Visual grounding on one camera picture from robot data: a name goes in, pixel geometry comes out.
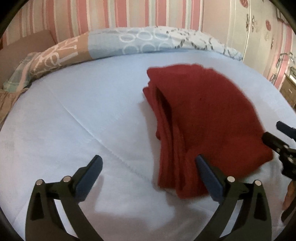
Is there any person's right hand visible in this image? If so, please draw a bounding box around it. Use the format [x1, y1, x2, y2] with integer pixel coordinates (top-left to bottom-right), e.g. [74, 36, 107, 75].
[282, 181, 296, 210]

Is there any white wardrobe with flower stickers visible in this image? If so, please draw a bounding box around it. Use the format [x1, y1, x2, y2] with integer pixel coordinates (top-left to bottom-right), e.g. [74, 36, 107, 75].
[202, 0, 280, 77]

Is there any dark red knit sweater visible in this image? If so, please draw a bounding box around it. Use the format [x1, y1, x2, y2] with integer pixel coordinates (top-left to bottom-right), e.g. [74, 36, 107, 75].
[143, 64, 273, 199]

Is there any brown headboard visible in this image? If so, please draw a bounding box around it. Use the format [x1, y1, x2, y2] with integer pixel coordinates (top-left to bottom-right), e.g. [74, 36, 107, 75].
[0, 30, 56, 89]

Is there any patterned blue tan pillow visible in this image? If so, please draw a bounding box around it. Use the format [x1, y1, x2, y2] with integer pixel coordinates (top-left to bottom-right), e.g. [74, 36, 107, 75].
[3, 26, 242, 92]

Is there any metal chair frame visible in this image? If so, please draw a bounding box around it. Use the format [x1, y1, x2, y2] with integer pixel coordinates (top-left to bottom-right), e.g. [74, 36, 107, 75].
[269, 52, 295, 85]

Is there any wooden bedside cabinet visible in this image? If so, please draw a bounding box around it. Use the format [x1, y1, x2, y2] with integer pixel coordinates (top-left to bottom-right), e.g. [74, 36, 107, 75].
[280, 74, 296, 109]

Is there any brown bed skirt fabric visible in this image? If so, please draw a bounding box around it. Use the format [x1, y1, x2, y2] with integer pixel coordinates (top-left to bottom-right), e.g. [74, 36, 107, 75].
[0, 88, 28, 128]

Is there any light blue bed quilt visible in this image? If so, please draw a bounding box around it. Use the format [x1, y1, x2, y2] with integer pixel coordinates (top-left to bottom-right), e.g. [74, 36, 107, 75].
[1, 50, 295, 240]

